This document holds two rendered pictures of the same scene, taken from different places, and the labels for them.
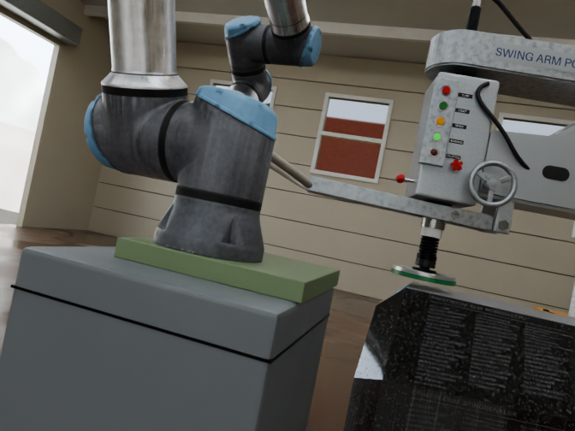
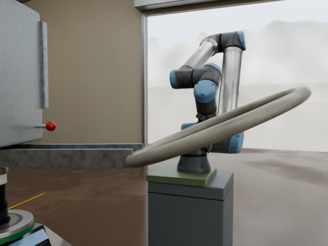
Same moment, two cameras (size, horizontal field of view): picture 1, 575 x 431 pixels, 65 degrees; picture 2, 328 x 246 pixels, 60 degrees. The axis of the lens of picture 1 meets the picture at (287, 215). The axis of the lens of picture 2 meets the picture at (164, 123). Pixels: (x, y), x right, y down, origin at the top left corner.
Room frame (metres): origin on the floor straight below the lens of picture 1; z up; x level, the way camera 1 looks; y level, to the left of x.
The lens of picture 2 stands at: (2.40, 0.08, 1.24)
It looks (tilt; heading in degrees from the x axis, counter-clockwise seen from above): 3 degrees down; 185
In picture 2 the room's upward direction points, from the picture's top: straight up
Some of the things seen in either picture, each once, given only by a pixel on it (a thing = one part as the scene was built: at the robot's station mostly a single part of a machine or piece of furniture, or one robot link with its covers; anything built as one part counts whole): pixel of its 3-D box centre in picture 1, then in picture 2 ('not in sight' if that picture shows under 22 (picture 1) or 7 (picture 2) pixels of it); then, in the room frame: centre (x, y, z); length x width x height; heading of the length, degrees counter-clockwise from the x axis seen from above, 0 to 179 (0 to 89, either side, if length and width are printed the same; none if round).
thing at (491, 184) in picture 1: (488, 185); not in sight; (1.46, -0.61, 1.20); 0.15 x 0.10 x 0.15; 85
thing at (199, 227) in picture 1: (214, 222); (193, 161); (0.79, 0.12, 0.93); 0.19 x 0.19 x 0.10
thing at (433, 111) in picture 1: (438, 122); (34, 66); (1.48, -0.43, 1.38); 0.08 x 0.03 x 0.28; 85
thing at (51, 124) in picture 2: (406, 180); (44, 126); (1.53, -0.37, 1.18); 0.08 x 0.03 x 0.03; 85
